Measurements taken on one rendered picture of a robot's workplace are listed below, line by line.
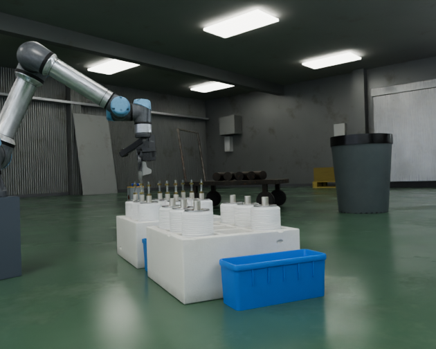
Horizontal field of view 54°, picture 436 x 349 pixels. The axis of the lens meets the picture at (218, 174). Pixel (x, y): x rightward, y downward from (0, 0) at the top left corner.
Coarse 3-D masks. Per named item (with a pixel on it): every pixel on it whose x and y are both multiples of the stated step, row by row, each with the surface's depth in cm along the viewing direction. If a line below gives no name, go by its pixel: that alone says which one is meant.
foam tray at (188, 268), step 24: (168, 240) 129; (192, 240) 118; (216, 240) 121; (240, 240) 125; (264, 240) 128; (288, 240) 131; (168, 264) 129; (192, 264) 118; (216, 264) 121; (168, 288) 130; (192, 288) 118; (216, 288) 121
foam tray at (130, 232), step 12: (120, 216) 198; (216, 216) 185; (120, 228) 192; (132, 228) 171; (144, 228) 168; (120, 240) 193; (132, 240) 172; (120, 252) 194; (132, 252) 172; (132, 264) 173; (144, 264) 167
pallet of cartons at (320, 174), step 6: (318, 168) 1070; (324, 168) 1063; (330, 168) 1056; (318, 174) 1070; (324, 174) 1064; (330, 174) 1056; (318, 180) 1070; (324, 180) 1064; (330, 180) 1056; (318, 186) 1110; (324, 186) 1103; (330, 186) 1094
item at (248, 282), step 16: (240, 256) 122; (256, 256) 124; (272, 256) 126; (288, 256) 128; (304, 256) 119; (320, 256) 120; (224, 272) 116; (240, 272) 110; (256, 272) 112; (272, 272) 114; (288, 272) 116; (304, 272) 119; (320, 272) 121; (224, 288) 117; (240, 288) 110; (256, 288) 112; (272, 288) 114; (288, 288) 117; (304, 288) 119; (320, 288) 121; (240, 304) 111; (256, 304) 112; (272, 304) 115
